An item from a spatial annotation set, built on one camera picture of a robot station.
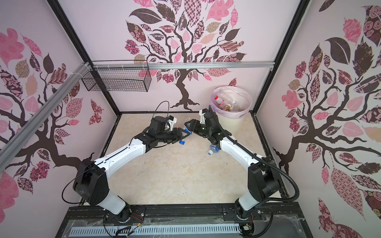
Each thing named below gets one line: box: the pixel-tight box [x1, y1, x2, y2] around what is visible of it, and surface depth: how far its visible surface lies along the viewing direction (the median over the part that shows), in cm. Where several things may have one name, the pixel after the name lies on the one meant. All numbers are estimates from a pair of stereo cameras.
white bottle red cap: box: [214, 95, 225, 106], surface depth 100 cm
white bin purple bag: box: [209, 85, 253, 135], surface depth 97 cm
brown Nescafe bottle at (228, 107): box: [224, 103, 234, 112], surface depth 99 cm
